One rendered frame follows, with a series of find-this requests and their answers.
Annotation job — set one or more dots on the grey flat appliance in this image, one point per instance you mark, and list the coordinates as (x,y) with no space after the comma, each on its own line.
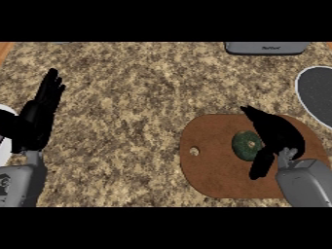
(266,48)

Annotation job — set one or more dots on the dark green squash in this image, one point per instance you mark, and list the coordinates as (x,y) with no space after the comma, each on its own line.
(244,146)

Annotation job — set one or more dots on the brown oval cutting board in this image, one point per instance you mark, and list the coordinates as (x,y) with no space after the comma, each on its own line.
(220,162)

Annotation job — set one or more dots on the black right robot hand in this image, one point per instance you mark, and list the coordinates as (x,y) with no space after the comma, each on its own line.
(278,133)

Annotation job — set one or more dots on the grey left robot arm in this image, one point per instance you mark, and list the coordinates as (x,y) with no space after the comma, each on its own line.
(15,181)

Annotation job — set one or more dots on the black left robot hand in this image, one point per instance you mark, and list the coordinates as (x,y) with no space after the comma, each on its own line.
(34,123)

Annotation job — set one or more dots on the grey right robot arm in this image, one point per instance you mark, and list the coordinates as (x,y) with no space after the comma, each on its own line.
(312,181)

